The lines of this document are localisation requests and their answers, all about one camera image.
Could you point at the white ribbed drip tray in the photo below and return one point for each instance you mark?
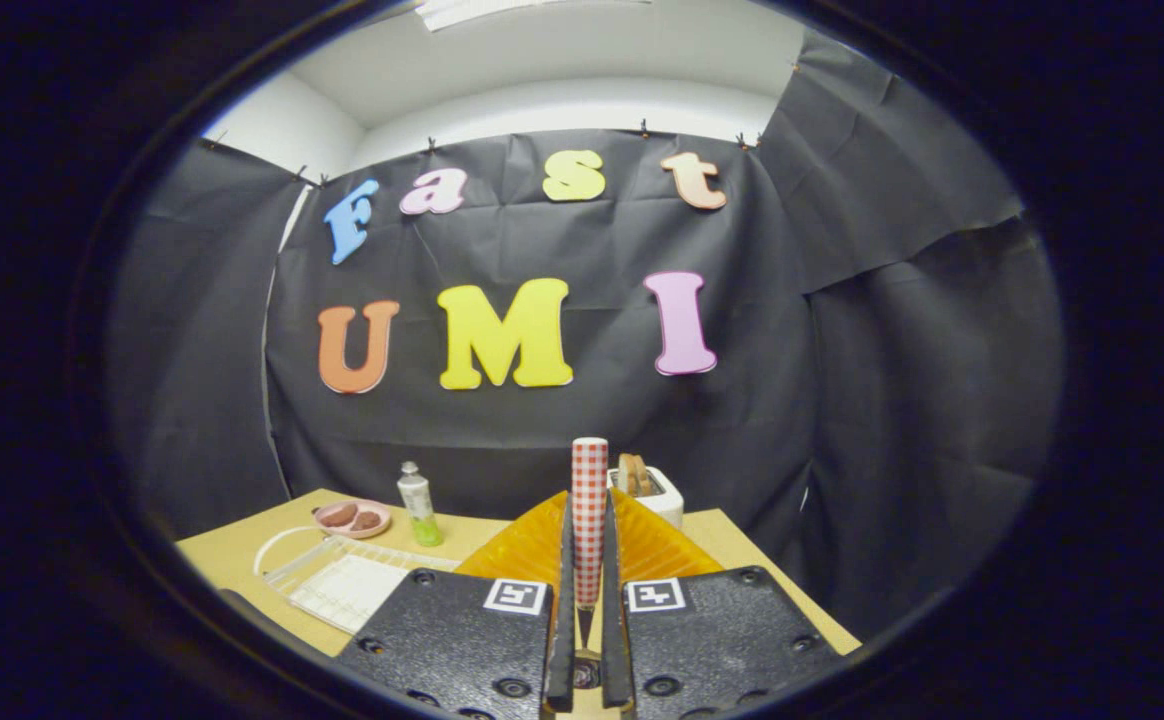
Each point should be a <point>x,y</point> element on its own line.
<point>352,590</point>

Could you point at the clear bottle with green liquid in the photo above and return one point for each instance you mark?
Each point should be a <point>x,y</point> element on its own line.
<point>418,500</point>

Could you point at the brown food piece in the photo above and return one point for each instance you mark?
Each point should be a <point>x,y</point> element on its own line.
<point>340,516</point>
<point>366,521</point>

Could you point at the cream toaster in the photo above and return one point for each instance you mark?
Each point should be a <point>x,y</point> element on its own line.
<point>668,502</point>

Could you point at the black backdrop cloth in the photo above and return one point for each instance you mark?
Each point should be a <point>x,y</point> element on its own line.
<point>542,430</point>

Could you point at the bread slice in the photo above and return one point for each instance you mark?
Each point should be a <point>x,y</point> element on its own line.
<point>635,475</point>

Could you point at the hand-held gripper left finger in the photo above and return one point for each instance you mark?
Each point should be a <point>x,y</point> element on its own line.
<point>442,640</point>

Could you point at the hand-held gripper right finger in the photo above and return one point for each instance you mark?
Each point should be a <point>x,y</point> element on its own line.
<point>722,640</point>

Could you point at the ceiling light panel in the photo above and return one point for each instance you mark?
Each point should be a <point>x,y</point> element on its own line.
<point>532,10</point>

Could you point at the pink plate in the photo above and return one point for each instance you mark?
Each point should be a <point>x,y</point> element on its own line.
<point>337,531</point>

